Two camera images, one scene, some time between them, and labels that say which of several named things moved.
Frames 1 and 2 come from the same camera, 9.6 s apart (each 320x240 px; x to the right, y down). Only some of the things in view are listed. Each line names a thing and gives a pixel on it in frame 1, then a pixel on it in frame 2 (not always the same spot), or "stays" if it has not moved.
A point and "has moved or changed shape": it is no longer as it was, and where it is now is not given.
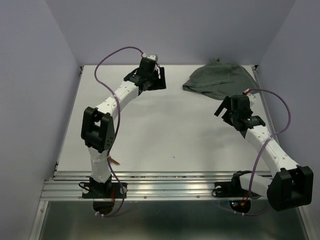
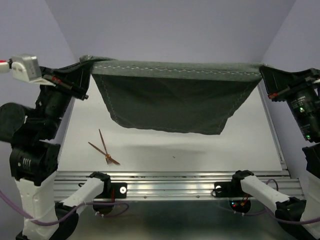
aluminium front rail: x=142 y=186 stays
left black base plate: x=105 y=190 stays
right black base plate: x=227 y=189 stays
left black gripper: x=159 y=83 to x=77 y=76
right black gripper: x=226 y=103 to x=281 y=84
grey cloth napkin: x=220 y=80 has moved or changed shape
